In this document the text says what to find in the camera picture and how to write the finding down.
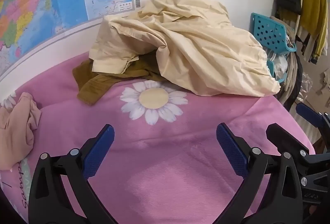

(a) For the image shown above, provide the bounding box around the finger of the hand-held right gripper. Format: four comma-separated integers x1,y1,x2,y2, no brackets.
266,123,310,165
296,103,330,137

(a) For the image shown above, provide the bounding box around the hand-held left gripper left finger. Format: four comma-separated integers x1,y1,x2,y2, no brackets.
28,124,115,224

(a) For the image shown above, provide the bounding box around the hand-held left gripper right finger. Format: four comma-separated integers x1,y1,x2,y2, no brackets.
216,123,308,224

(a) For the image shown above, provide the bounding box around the pale pink garment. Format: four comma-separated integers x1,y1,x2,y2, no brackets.
0,92,42,171

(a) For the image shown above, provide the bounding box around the cream garment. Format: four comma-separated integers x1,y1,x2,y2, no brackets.
89,0,281,98

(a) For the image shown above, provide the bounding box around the pink floral bedsheet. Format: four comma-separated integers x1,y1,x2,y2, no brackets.
0,51,316,224

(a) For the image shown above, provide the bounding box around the teal plastic basket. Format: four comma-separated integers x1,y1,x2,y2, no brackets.
251,13,297,84

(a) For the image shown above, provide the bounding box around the mustard hanging sweater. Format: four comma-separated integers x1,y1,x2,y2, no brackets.
299,0,328,58

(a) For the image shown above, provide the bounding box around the brown corduroy garment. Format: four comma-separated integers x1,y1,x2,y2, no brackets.
72,52,168,106

